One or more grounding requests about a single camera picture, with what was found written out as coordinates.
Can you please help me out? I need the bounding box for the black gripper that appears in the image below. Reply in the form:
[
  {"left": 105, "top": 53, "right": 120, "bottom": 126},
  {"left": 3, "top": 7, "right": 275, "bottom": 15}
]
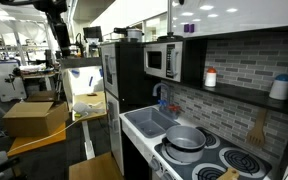
[{"left": 52, "top": 21, "right": 73, "bottom": 51}]

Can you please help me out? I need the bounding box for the toy fridge door with chalkboard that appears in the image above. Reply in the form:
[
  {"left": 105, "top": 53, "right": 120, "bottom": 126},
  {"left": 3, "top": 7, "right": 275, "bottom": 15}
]
[{"left": 100, "top": 43, "right": 120, "bottom": 100}]

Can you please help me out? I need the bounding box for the large open cardboard box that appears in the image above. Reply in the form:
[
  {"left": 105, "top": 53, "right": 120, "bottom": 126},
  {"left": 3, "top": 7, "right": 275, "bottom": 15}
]
[{"left": 1, "top": 100, "right": 70, "bottom": 139}]

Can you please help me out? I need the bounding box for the toy fridge door with dispenser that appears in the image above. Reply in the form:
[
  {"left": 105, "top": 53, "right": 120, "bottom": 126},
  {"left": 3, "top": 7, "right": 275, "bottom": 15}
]
[{"left": 105, "top": 91, "right": 126, "bottom": 176}]

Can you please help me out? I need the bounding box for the black monitor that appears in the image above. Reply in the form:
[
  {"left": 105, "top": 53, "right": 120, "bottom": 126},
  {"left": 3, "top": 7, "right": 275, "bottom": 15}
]
[{"left": 82, "top": 25, "right": 104, "bottom": 43}]

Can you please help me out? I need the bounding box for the grey tabletop slab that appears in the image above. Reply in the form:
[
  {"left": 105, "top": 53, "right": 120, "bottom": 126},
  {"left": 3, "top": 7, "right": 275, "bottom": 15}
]
[{"left": 58, "top": 56, "right": 104, "bottom": 70}]

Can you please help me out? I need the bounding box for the cluttered wooden table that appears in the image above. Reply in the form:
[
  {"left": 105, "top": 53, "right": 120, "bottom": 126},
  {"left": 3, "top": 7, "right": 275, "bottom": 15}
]
[{"left": 18, "top": 64, "right": 59, "bottom": 92}]

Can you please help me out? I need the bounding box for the white foam panel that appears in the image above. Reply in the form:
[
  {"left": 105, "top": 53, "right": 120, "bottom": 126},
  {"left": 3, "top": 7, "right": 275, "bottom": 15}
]
[{"left": 60, "top": 64, "right": 105, "bottom": 112}]

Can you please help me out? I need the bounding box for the light wooden desk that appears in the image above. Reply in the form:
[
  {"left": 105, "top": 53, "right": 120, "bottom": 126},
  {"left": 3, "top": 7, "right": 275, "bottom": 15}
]
[{"left": 70, "top": 91, "right": 109, "bottom": 161}]

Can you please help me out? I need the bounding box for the black white toy kitchen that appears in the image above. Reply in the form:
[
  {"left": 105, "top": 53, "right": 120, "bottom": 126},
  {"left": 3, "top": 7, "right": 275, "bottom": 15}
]
[{"left": 98, "top": 24, "right": 288, "bottom": 180}]

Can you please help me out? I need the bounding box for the grey toy microwave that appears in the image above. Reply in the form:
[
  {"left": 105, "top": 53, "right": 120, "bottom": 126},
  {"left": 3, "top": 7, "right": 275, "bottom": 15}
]
[{"left": 143, "top": 41, "right": 184, "bottom": 84}]

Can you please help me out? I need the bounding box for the grey toy faucet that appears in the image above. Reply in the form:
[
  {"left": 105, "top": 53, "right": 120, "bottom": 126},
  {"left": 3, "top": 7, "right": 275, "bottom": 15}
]
[{"left": 151, "top": 82, "right": 182, "bottom": 118}]

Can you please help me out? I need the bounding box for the black pot lid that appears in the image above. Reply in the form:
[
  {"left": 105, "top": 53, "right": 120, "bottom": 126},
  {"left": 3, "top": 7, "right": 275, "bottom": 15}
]
[{"left": 157, "top": 33, "right": 184, "bottom": 42}]

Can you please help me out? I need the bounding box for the orange floor board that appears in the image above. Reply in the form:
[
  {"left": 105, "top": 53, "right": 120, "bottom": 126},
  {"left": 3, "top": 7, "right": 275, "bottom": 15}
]
[{"left": 6, "top": 121, "right": 68, "bottom": 158}]

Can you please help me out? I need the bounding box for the grey sink basin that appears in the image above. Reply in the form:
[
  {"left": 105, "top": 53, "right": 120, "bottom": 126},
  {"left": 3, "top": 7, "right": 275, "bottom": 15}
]
[{"left": 123, "top": 106, "right": 181, "bottom": 140}]

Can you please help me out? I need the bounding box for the white shaker red cap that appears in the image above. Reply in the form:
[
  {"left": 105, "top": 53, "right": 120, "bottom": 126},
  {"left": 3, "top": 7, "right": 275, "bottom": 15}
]
[{"left": 204, "top": 66, "right": 218, "bottom": 88}]

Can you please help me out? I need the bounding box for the grey stove knob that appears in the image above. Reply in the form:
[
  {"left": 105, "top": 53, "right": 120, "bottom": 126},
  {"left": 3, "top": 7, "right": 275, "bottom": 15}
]
[
  {"left": 161, "top": 169, "right": 176, "bottom": 180},
  {"left": 148, "top": 156, "right": 162, "bottom": 173}
]

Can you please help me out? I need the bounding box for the grey toy pot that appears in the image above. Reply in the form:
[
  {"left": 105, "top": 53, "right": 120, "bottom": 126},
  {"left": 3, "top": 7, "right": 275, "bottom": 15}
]
[{"left": 161, "top": 125, "right": 208, "bottom": 164}]

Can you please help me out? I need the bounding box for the whiteboard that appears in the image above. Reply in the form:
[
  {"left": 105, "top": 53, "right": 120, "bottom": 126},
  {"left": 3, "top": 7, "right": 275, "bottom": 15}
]
[{"left": 166, "top": 0, "right": 288, "bottom": 38}]

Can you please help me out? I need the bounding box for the wooden toy spoon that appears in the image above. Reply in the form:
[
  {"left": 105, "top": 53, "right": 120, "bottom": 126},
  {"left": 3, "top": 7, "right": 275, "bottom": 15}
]
[{"left": 217, "top": 167, "right": 240, "bottom": 180}]

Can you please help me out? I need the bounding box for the wooden toy fork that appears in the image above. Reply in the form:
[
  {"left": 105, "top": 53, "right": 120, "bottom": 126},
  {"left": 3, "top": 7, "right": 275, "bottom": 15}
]
[{"left": 246, "top": 108, "right": 269, "bottom": 150}]

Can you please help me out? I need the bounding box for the white shaker blue cap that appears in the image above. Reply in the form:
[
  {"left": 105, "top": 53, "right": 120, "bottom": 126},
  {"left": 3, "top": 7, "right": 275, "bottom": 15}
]
[{"left": 268, "top": 73, "right": 288, "bottom": 101}]

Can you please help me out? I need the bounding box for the black lab equipment frame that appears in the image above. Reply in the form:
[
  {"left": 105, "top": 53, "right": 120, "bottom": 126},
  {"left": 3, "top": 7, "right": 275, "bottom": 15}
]
[{"left": 69, "top": 32, "right": 85, "bottom": 59}]

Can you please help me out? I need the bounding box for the white cable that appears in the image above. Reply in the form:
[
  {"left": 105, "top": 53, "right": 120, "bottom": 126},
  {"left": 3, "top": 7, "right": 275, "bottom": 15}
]
[{"left": 7, "top": 111, "right": 90, "bottom": 155}]

